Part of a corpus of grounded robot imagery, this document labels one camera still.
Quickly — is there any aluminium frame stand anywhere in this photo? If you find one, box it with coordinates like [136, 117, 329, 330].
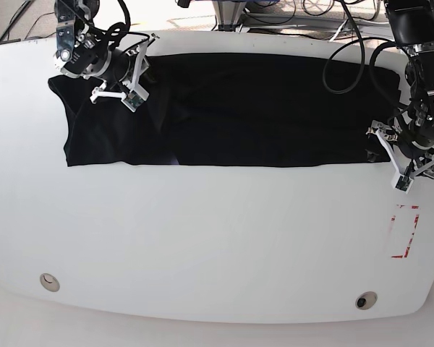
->
[212, 1, 247, 32]

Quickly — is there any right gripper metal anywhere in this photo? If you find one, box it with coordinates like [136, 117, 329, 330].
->
[54, 1, 131, 80]

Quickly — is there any black t-shirt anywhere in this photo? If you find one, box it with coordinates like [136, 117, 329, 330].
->
[48, 53, 394, 168]

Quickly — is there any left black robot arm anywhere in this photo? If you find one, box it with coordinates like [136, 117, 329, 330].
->
[369, 1, 434, 160]

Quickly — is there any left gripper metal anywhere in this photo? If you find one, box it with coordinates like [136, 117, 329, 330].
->
[365, 43, 434, 162]

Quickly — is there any left table grommet hole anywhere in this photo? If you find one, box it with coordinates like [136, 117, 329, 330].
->
[40, 273, 60, 293]

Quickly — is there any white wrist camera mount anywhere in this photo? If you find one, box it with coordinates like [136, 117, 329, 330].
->
[366, 120, 434, 194]
[90, 33, 159, 113]

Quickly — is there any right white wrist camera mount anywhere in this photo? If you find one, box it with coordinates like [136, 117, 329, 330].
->
[90, 33, 159, 113]

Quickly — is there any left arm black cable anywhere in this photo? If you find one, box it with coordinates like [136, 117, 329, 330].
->
[321, 0, 409, 109]

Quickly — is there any black floor cable left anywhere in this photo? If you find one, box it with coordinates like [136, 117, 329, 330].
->
[0, 0, 57, 43]

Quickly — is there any right table grommet hole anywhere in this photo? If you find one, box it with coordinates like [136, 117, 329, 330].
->
[355, 291, 378, 310]

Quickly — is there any red tape rectangle marking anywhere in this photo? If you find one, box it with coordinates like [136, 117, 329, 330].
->
[386, 205, 420, 259]

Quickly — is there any black coiled cable bundle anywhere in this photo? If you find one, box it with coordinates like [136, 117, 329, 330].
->
[300, 0, 380, 22]

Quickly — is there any table grommet hole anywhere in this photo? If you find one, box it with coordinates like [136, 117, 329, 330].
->
[40, 273, 60, 293]
[355, 291, 378, 310]

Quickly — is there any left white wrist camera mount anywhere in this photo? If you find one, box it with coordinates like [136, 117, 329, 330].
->
[366, 120, 434, 194]

